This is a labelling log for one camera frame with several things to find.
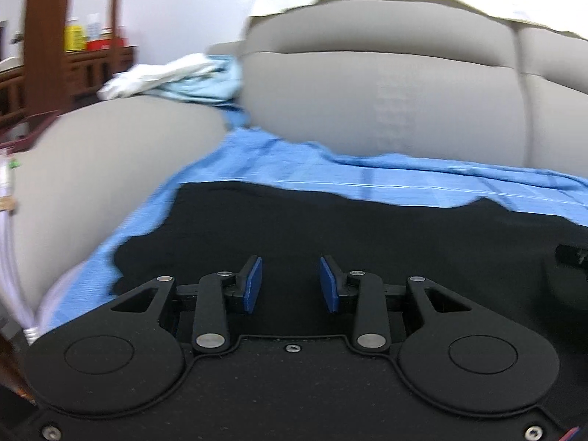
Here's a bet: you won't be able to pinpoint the white bottle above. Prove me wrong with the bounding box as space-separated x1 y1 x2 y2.
85 13 103 43

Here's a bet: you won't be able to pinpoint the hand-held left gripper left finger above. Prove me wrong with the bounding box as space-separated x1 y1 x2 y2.
110 255 265 355

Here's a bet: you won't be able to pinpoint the brown wooden curved frame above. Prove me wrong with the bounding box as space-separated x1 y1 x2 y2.
23 0 126 122

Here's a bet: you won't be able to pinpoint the white ribbed hose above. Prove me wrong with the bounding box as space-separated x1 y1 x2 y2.
0 211 38 345

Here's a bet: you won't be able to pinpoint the brown wooden cabinet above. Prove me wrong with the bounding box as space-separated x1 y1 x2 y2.
0 46 139 152

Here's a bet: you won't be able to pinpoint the light blue crumpled cloth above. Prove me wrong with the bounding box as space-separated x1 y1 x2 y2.
154 55 244 111

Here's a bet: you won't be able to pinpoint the grey sofa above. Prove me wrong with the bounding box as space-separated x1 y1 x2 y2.
9 0 588 313

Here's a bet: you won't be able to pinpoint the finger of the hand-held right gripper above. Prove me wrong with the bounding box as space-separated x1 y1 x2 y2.
554 242 588 265

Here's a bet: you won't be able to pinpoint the blue bed sheet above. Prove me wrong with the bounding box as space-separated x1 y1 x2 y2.
37 111 588 334

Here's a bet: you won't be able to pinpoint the yellow bottle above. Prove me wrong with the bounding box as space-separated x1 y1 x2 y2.
63 17 88 53

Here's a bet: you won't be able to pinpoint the black pants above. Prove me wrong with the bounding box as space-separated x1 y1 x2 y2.
111 181 588 347

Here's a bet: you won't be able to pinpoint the white crumpled cloth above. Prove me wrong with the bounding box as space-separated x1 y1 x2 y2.
97 53 216 101

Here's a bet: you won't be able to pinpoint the red box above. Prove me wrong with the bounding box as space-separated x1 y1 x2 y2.
86 37 126 53

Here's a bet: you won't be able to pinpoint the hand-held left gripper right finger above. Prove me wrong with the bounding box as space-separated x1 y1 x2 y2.
319 255 475 351

